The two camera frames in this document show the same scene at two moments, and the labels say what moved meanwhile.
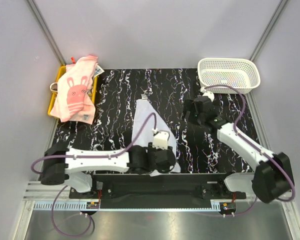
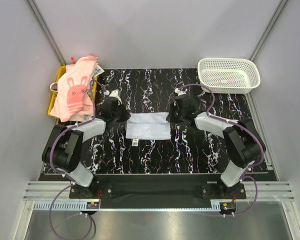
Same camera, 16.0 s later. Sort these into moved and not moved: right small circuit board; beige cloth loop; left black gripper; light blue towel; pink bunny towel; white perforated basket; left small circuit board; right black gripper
Moved: light blue towel; right black gripper; left black gripper
Not moved: pink bunny towel; white perforated basket; right small circuit board; beige cloth loop; left small circuit board
